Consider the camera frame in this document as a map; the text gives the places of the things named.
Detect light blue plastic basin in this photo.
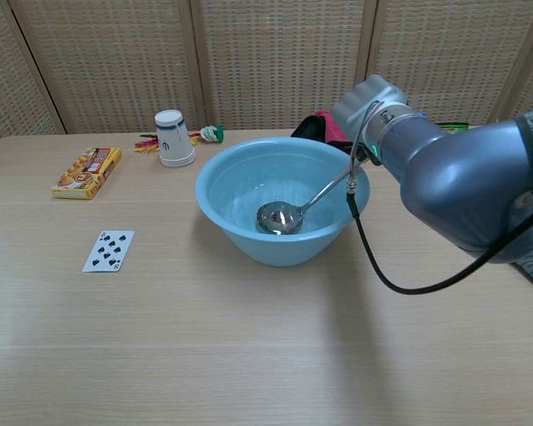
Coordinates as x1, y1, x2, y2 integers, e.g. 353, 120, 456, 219
195, 137, 372, 268

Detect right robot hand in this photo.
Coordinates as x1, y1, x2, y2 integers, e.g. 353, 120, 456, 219
330, 74, 410, 146

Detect red and black cloth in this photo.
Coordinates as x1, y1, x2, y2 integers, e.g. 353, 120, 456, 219
290, 110, 353, 150

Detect woven rattan folding screen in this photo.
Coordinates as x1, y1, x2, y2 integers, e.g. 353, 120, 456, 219
0, 0, 533, 147

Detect stainless steel ladle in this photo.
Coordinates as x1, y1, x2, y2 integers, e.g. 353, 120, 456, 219
255, 162, 368, 236

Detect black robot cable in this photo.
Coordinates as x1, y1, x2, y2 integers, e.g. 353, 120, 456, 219
345, 99, 533, 296

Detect spades playing card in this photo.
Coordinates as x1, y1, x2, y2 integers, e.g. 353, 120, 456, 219
81, 229, 136, 273

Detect yellow food box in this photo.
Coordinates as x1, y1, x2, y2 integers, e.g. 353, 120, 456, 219
51, 146, 123, 201

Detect white paper cup stack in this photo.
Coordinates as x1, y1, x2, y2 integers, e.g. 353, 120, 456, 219
154, 109, 196, 169

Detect colourful rope toy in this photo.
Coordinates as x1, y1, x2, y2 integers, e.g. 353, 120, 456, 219
133, 124, 226, 155

